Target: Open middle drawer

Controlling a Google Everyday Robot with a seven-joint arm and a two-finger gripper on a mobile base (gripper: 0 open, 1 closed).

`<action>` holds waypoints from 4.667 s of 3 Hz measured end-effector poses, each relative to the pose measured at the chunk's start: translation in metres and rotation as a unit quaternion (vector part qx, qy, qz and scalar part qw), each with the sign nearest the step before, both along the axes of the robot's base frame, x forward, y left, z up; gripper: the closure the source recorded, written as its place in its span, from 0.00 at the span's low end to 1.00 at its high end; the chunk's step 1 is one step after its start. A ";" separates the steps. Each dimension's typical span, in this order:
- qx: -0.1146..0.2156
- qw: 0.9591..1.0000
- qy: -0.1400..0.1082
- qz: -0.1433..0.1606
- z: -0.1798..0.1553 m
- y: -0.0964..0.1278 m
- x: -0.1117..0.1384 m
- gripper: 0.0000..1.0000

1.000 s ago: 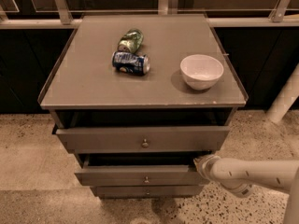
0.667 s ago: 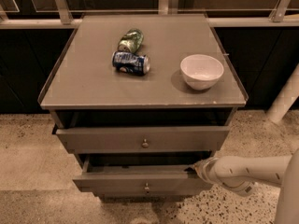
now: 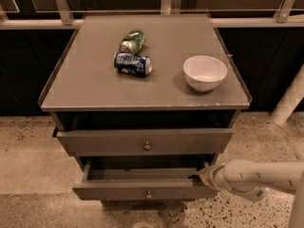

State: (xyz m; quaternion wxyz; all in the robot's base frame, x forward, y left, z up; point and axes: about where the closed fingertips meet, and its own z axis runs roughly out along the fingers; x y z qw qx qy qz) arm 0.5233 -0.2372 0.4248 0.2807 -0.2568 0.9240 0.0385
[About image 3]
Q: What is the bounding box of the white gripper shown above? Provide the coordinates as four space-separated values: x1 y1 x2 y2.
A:
198 163 230 191

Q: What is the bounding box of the grey drawer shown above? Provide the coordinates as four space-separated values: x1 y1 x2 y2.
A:
72 156 217 201
56 128 233 157

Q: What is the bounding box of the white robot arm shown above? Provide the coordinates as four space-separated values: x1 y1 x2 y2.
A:
198 160 304 228

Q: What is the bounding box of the grey top drawer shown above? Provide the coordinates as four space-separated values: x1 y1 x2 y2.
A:
56 128 233 157

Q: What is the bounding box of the grey drawer cabinet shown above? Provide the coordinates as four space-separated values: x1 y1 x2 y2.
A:
38 13 254 203

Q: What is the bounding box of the white bowl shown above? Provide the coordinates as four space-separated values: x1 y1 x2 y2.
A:
183 55 228 92

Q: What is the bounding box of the white diagonal pole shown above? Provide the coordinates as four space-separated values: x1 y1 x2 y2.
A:
271 65 304 125

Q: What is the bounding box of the blue soda can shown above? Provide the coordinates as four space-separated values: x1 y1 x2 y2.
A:
114 52 152 77

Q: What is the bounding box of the green soda can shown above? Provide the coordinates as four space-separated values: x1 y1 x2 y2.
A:
120 29 146 54

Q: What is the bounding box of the metal window railing frame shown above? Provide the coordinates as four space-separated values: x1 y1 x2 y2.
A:
0 0 304 29

